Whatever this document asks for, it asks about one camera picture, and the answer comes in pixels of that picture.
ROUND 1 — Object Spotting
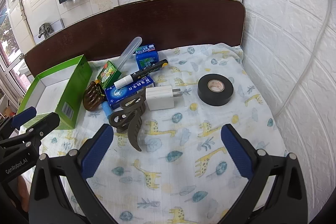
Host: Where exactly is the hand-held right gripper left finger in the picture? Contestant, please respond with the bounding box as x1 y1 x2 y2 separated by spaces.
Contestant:
28 124 114 224

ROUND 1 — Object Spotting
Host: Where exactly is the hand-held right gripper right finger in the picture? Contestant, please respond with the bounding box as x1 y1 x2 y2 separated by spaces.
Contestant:
220 123 308 224

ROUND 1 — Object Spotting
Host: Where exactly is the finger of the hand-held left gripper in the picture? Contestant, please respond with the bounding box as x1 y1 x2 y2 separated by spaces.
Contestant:
0 106 37 139
0 112 61 155

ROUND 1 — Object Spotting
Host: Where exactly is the olive grey hair claw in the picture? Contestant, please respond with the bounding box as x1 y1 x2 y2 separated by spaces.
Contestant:
108 87 147 152

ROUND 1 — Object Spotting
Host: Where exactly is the green cardboard box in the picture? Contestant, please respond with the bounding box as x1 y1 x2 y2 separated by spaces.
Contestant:
16 55 93 130

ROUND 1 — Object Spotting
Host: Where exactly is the brown hair claw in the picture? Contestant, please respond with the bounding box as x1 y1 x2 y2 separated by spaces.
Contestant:
83 81 105 111

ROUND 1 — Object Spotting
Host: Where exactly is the blue medicine box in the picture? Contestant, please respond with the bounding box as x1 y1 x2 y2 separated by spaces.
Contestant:
104 76 156 110

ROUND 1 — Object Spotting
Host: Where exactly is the black electrical tape roll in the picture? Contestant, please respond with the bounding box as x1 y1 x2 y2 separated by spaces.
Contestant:
197 73 234 106

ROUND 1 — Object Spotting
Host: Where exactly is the small green printed box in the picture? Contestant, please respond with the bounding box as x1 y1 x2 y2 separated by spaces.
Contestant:
97 60 122 88

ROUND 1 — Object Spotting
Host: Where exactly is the white charger plug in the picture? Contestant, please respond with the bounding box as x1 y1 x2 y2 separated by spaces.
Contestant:
145 85 181 111

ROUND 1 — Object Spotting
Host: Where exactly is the black marker with white cap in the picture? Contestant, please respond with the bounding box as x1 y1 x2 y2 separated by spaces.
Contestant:
113 59 169 88

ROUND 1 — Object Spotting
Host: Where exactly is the blue mint tin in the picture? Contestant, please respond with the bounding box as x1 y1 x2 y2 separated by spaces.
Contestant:
135 44 160 70

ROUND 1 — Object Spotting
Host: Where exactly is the clear plastic tube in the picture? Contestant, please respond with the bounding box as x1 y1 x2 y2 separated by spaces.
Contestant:
115 37 143 71

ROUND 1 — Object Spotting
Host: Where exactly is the giraffe printed cloth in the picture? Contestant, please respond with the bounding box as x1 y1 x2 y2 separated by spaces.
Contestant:
20 43 288 224

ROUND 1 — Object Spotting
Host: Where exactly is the window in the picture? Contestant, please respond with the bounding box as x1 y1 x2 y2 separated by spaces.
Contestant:
0 0 29 98

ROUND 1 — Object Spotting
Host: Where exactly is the grey green metal fixture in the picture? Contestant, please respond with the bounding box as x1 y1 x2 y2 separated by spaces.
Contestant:
38 22 54 39

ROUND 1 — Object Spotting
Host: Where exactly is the dark brown wooden headboard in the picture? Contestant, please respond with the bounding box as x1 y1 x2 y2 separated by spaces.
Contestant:
24 0 246 77

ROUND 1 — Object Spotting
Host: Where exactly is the white wall hose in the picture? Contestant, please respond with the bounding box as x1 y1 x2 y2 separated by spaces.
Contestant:
274 0 332 117

